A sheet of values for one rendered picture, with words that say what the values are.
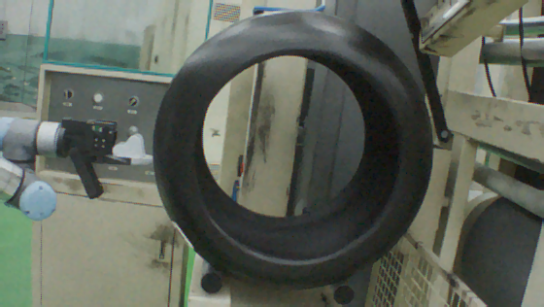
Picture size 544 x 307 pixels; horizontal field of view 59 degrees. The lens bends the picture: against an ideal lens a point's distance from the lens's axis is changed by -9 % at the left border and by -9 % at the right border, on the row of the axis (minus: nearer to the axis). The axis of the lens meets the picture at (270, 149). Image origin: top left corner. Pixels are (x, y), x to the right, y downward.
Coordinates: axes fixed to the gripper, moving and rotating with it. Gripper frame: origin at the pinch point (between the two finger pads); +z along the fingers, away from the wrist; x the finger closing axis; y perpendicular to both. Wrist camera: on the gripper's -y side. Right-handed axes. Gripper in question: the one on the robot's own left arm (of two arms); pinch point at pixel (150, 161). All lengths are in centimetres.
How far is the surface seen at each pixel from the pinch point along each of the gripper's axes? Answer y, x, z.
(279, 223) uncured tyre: -14.9, 15.8, 30.9
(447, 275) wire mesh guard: -12, -17, 62
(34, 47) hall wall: 9, 825, -353
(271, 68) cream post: 22.4, 27.9, 24.8
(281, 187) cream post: -8.6, 27.9, 31.6
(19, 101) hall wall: -93, 819, -370
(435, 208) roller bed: -8, 21, 73
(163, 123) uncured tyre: 9.7, -9.4, 3.1
